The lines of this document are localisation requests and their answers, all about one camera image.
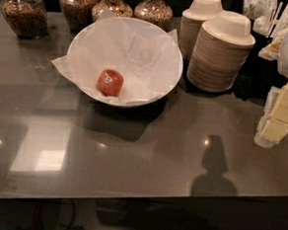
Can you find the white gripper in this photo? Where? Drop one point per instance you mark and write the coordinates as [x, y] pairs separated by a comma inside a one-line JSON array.
[[274, 120]]

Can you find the red apple with sticker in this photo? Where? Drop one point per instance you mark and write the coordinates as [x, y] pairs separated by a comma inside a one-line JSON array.
[[110, 82]]

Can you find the white bowl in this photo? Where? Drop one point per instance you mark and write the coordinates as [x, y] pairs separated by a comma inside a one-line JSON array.
[[90, 37]]

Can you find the front stack paper bowls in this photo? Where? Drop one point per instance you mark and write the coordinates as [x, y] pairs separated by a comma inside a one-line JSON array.
[[220, 51]]

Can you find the stack paper bowls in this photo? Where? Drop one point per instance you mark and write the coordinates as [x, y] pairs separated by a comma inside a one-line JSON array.
[[220, 51], [200, 11]]

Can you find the white plastic cutlery bunch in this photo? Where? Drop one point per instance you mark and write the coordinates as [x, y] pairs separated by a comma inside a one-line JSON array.
[[269, 16]]

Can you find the rear stack paper bowls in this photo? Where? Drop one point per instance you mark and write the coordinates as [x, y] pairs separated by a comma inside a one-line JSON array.
[[200, 11]]

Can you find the glass cereal jar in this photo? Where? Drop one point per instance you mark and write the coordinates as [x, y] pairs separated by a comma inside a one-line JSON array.
[[156, 12], [27, 18], [78, 13], [118, 7]]

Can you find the leftmost glass cereal jar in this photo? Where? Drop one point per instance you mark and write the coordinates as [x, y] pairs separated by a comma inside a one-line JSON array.
[[27, 18]]

